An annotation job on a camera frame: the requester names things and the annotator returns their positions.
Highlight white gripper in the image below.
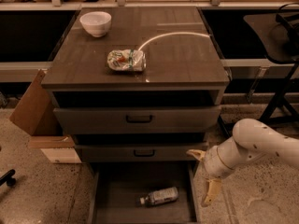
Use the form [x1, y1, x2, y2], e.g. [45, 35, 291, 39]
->
[186, 137, 249, 207]

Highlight clear plastic water bottle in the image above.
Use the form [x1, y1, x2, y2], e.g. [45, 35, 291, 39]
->
[139, 187, 178, 206]

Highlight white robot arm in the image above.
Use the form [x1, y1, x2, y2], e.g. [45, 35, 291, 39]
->
[187, 119, 299, 207]

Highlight top grey drawer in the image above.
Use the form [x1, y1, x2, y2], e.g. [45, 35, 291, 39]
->
[54, 106, 221, 134]

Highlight middle grey drawer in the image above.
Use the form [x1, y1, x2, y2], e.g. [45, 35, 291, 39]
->
[75, 142, 208, 162]

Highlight bottom grey open drawer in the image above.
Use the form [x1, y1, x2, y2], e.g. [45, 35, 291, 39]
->
[88, 161, 200, 224]

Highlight grey drawer cabinet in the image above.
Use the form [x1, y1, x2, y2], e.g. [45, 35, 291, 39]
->
[40, 6, 231, 224]

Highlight crumpled snack bag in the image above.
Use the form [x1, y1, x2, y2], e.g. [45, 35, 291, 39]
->
[107, 49, 146, 72]

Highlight brown cardboard box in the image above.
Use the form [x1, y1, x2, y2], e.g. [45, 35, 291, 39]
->
[9, 70, 81, 163]

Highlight white ceramic bowl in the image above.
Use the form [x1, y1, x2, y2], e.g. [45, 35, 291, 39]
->
[79, 11, 112, 37]

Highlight black office chair caster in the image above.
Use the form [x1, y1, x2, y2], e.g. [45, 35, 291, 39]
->
[0, 169, 16, 187]

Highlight black middle drawer handle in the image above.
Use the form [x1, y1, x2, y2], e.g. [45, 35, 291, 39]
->
[134, 149, 155, 158]

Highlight black drawer handle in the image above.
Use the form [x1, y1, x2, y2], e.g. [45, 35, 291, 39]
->
[125, 115, 153, 123]
[134, 149, 155, 158]

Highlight black top drawer handle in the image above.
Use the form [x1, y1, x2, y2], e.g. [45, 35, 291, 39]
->
[125, 115, 153, 123]

